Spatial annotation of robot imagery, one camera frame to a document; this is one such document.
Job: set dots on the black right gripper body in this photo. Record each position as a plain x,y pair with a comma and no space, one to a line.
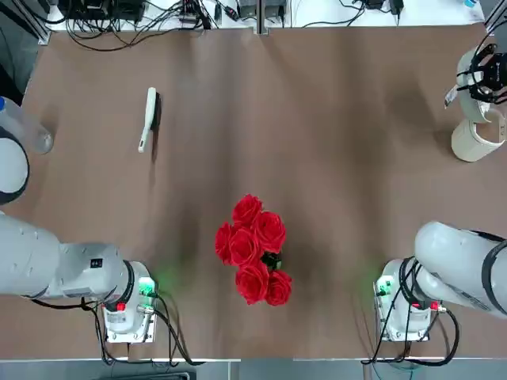
497,79

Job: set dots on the pale green plastic dustpan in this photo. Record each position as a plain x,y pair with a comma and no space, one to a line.
467,103

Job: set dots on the white green paper tag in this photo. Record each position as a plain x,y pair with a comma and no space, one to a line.
450,96

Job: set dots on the pale brush with black bristles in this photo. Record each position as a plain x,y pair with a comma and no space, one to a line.
149,107

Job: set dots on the black power adapter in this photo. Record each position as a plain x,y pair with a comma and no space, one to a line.
373,4
397,6

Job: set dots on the black device box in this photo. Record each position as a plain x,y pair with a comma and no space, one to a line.
248,8

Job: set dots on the black vase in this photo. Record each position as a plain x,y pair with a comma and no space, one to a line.
272,261

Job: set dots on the black finned power box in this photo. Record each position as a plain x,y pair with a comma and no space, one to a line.
93,8
128,10

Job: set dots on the clear plastic bottle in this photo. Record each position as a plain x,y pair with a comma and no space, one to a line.
24,126

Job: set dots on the aluminium frame profile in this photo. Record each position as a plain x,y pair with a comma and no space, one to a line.
495,16
39,23

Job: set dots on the grey camera post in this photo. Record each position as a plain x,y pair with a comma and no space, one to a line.
263,16

